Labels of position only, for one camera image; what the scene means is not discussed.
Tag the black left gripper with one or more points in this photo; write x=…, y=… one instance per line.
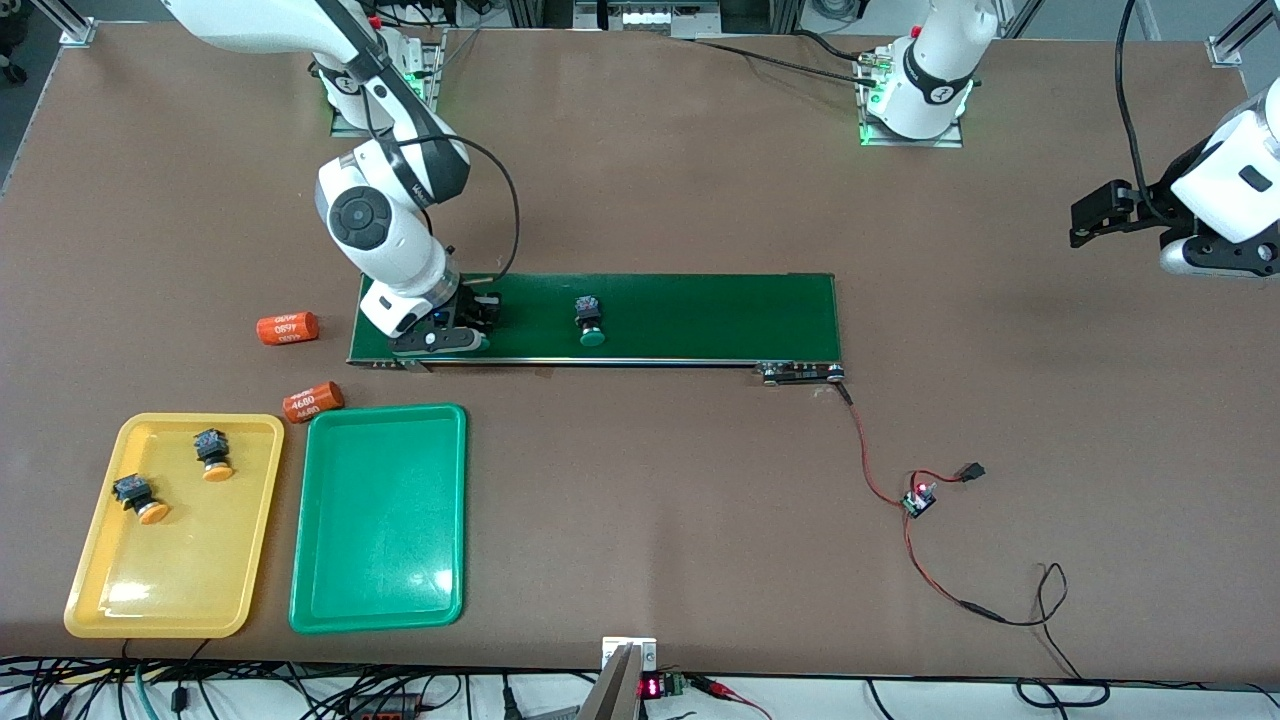
x=1158, y=205

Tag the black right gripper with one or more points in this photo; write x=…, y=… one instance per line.
x=470, y=303

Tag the green mushroom push button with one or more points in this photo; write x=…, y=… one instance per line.
x=590, y=322

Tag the orange cylinder white 4680 print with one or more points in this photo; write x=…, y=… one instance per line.
x=288, y=328
x=313, y=402

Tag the yellow mushroom push button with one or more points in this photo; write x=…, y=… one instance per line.
x=213, y=455
x=140, y=500

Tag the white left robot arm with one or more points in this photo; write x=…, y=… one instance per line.
x=930, y=90

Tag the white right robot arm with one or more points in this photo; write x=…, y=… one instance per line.
x=390, y=210

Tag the green conveyor belt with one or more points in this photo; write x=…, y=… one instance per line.
x=700, y=315

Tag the green plastic tray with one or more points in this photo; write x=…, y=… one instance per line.
x=380, y=520

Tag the red lead with black plug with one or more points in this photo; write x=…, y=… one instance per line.
x=972, y=471

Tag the white light unit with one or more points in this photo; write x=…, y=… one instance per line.
x=645, y=17

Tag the small controller circuit board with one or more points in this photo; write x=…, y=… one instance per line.
x=919, y=501

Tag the yellow plastic tray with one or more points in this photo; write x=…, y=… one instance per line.
x=190, y=570

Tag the black power strip red switches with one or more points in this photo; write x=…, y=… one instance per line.
x=385, y=708

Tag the module with red digits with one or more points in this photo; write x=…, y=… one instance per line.
x=660, y=687

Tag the red black clip lead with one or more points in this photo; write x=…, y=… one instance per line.
x=725, y=690

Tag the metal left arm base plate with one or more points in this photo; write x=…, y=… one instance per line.
x=950, y=141

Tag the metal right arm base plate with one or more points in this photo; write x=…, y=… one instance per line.
x=436, y=80

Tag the grey metal camera bracket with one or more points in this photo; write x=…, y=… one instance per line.
x=615, y=690

